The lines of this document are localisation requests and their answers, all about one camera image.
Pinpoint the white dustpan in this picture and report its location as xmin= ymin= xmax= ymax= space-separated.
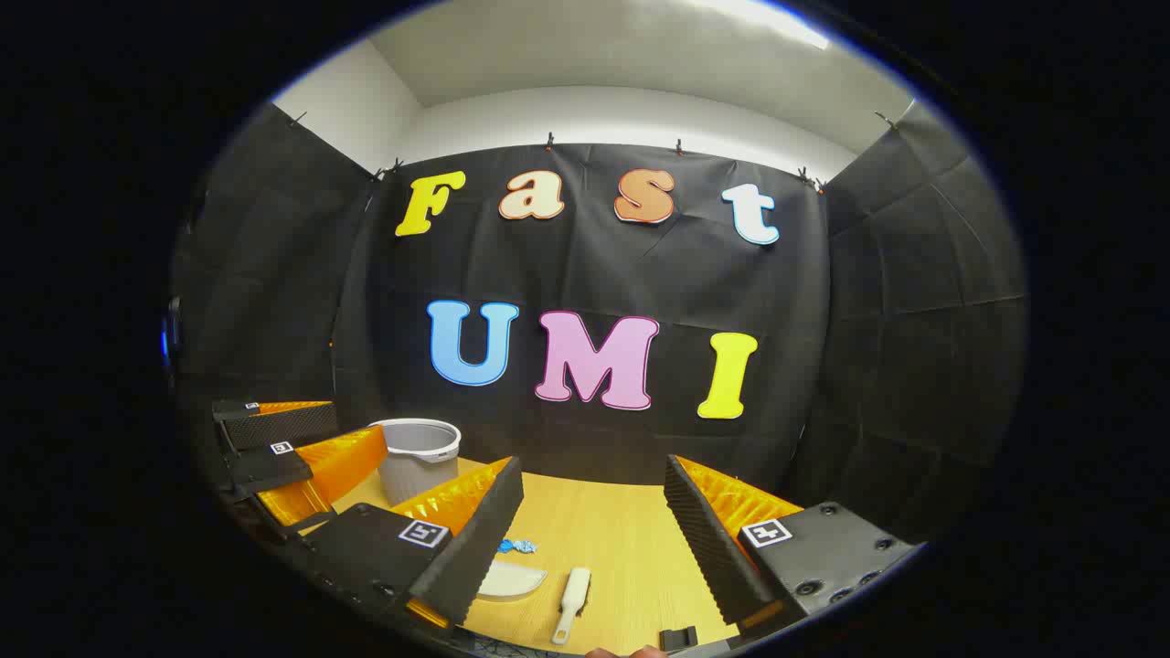
xmin=475 ymin=559 xmax=549 ymax=602

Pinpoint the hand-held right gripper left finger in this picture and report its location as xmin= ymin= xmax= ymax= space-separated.
xmin=297 ymin=455 xmax=527 ymax=631

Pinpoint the grey garbage bin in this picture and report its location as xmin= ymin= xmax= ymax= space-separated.
xmin=369 ymin=418 xmax=463 ymax=506

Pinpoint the small white broom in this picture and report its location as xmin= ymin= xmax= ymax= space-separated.
xmin=550 ymin=567 xmax=593 ymax=646

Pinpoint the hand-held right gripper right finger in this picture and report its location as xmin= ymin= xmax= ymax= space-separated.
xmin=663 ymin=453 xmax=922 ymax=631

